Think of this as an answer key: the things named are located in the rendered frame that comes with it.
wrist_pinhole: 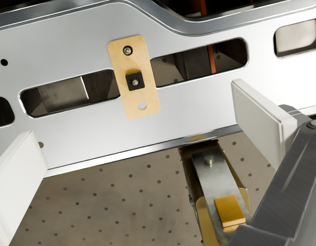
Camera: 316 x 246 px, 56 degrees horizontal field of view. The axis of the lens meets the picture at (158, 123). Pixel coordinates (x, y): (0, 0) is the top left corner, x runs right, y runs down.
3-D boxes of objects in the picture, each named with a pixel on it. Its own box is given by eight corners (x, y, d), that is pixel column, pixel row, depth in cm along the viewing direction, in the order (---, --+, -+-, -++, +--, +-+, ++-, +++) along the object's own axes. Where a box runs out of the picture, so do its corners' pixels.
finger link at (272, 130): (280, 122, 12) (298, 118, 12) (229, 80, 19) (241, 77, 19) (284, 182, 13) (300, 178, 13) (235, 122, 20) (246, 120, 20)
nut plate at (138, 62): (161, 111, 32) (162, 115, 31) (127, 119, 32) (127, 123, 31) (143, 33, 29) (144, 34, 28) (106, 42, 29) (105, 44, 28)
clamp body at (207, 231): (173, 146, 68) (207, 276, 36) (162, 99, 64) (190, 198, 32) (201, 139, 68) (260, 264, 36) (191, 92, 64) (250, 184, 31)
